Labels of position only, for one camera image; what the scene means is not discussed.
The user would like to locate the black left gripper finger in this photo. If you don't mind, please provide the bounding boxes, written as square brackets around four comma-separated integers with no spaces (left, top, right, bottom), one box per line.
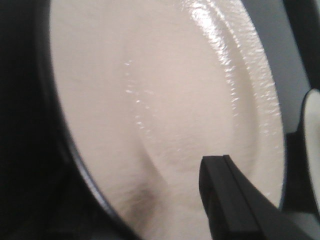
[199,155,320,240]

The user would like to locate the beige round plate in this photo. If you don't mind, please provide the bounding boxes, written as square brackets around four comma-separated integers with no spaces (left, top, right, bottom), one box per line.
[50,0,285,240]
[297,88,320,219]

